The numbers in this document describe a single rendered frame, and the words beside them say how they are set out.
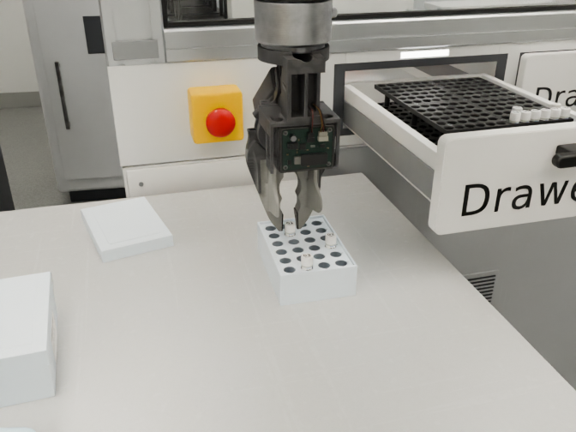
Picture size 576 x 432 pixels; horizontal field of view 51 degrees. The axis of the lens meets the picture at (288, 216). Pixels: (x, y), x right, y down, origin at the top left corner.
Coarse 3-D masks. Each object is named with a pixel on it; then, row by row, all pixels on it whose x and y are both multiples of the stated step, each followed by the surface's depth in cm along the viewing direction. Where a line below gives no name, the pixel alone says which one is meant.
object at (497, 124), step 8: (552, 120) 74; (560, 120) 74; (568, 120) 75; (440, 128) 72; (448, 128) 72; (456, 128) 73; (464, 128) 72; (472, 128) 72; (480, 128) 72; (488, 128) 72; (496, 128) 73; (504, 128) 73
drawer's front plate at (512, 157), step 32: (512, 128) 63; (544, 128) 63; (448, 160) 61; (480, 160) 62; (512, 160) 63; (544, 160) 64; (448, 192) 63; (480, 192) 64; (512, 192) 65; (544, 192) 66; (448, 224) 65; (480, 224) 66; (512, 224) 67
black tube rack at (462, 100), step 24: (408, 96) 84; (432, 96) 84; (456, 96) 84; (480, 96) 84; (504, 96) 84; (408, 120) 84; (432, 120) 74; (456, 120) 74; (480, 120) 75; (504, 120) 74
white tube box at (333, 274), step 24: (312, 216) 73; (264, 240) 68; (288, 240) 69; (312, 240) 70; (336, 240) 69; (264, 264) 70; (288, 264) 64; (336, 264) 65; (288, 288) 62; (312, 288) 63; (336, 288) 64
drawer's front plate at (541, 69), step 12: (528, 60) 95; (540, 60) 96; (552, 60) 96; (564, 60) 97; (528, 72) 96; (540, 72) 97; (552, 72) 97; (564, 72) 98; (516, 84) 98; (528, 84) 97; (540, 84) 98; (552, 84) 98; (564, 84) 99; (540, 96) 99; (552, 96) 99; (564, 96) 100
